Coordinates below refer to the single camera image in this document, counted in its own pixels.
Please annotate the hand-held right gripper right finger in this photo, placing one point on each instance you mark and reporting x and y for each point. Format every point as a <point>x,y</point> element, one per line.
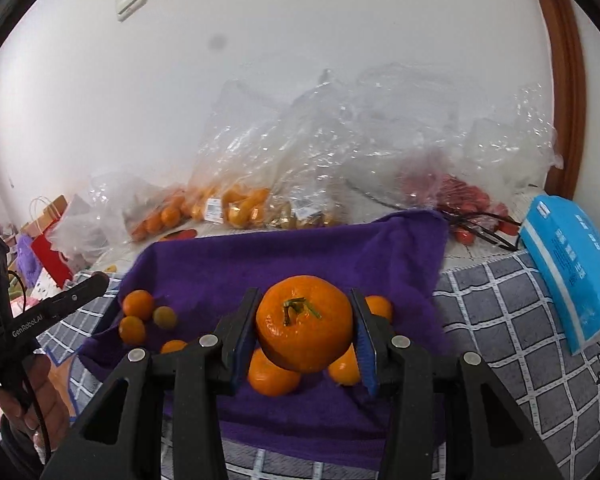
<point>365,355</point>

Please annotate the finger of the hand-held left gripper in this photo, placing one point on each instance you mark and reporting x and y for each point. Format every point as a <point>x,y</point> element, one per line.
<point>87,287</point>

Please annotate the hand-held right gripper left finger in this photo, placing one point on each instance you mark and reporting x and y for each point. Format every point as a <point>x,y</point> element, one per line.
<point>242,350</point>

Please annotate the small orange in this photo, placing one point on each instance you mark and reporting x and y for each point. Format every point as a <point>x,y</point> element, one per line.
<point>138,304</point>
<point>132,330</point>
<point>345,366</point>
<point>380,307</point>
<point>172,346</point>

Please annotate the large orange with green stem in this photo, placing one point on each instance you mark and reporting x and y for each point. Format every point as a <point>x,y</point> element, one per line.
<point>304,327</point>

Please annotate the small yellow-green fruit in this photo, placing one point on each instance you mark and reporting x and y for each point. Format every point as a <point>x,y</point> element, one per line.
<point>164,317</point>

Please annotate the purple towel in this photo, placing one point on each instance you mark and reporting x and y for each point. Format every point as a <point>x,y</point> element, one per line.
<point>260,260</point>

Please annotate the person's left hand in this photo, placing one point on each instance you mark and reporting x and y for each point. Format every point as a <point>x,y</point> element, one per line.
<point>50,400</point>

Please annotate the white dotted cloth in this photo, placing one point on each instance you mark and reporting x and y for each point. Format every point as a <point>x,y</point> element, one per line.
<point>45,286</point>

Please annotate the white plastic bag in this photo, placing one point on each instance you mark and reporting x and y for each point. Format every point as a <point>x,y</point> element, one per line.
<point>75,240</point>

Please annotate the purple fluffy cloth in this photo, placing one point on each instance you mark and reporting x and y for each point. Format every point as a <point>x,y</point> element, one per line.
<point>26,260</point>

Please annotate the grey checked blanket with stars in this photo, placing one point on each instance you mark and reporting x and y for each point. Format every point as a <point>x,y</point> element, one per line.
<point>520,360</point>

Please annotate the clear bag with golden contents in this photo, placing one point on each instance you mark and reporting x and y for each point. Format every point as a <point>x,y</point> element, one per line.
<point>305,190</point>

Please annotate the labelled clear bag of oranges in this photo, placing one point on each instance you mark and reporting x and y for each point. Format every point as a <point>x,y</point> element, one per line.
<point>240,170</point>

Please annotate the pile of red cherry tomatoes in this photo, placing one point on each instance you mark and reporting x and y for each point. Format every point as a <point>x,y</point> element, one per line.
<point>460,195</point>

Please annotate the blue tissue pack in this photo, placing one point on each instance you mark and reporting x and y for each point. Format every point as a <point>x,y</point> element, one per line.
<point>575,270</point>

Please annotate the large crumpled clear plastic bag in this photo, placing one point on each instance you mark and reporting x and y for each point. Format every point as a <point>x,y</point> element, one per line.
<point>455,125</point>

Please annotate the brown wooden door frame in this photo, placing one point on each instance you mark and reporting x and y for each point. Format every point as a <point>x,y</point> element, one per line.
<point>555,85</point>

